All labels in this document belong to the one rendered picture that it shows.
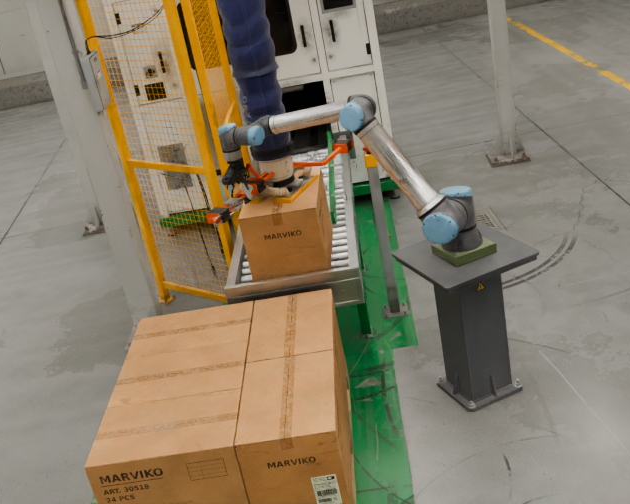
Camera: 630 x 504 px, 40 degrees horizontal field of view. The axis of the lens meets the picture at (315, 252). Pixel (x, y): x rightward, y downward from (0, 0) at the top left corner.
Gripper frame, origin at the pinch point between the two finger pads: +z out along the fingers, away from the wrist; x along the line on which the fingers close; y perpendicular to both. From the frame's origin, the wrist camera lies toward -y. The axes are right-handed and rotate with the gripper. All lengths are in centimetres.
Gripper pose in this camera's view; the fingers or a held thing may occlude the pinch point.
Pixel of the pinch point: (240, 198)
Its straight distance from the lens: 429.1
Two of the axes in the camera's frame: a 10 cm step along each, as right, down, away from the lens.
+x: -8.9, -0.3, 4.6
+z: 1.8, 8.9, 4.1
